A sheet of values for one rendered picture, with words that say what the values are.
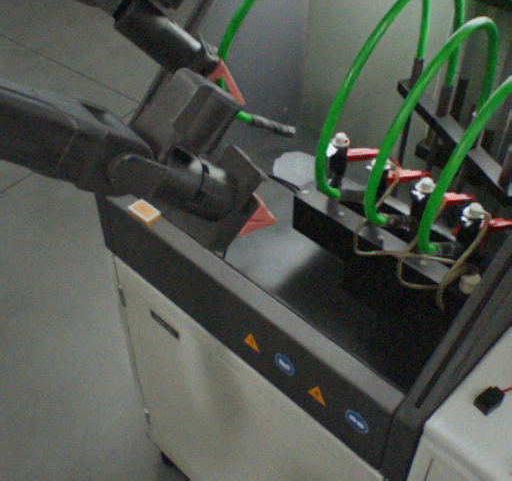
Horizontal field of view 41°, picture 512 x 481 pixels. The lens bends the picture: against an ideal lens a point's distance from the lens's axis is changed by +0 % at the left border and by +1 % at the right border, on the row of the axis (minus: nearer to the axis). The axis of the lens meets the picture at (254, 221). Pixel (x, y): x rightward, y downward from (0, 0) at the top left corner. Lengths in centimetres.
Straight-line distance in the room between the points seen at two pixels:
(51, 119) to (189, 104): 13
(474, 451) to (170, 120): 54
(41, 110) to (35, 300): 186
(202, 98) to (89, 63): 292
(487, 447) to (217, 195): 46
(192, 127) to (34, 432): 155
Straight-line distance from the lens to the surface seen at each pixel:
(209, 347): 122
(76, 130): 55
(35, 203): 273
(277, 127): 106
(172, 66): 94
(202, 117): 63
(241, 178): 70
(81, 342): 222
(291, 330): 99
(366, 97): 141
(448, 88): 113
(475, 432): 91
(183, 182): 64
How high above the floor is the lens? 174
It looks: 44 degrees down
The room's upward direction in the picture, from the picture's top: straight up
